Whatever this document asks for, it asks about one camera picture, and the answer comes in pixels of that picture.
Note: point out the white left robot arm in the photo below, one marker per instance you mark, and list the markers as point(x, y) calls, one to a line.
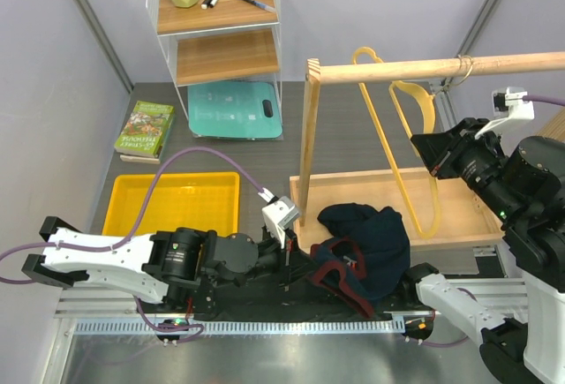
point(165, 268)

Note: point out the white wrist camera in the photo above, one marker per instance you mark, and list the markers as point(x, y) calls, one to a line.
point(278, 214)
point(511, 111)

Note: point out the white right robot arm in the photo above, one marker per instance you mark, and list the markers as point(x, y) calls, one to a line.
point(525, 191)

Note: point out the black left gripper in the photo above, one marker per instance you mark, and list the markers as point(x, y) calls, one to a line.
point(291, 270)

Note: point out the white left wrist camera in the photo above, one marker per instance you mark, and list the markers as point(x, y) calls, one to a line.
point(278, 214)

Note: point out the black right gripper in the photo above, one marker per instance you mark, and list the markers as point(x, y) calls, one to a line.
point(436, 148)

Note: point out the blue pen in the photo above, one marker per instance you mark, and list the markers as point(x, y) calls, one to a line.
point(261, 5)

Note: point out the navy maroon tank top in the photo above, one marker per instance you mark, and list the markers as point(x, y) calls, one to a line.
point(366, 256)

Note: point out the teal cutting board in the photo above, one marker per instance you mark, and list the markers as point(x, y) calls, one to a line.
point(233, 109)

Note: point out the thin wooden block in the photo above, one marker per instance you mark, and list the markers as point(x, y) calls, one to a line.
point(140, 159)

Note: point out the white wire shelf unit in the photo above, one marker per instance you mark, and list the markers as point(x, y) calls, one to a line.
point(232, 41)

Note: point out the yellow plastic tray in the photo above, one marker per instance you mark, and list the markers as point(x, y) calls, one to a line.
point(201, 201)

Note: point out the green paperback book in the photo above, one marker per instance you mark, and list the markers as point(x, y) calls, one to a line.
point(144, 132)

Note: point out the white slotted cable duct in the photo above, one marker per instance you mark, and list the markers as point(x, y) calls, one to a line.
point(138, 327)

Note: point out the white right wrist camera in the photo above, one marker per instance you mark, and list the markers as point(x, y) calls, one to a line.
point(511, 111)

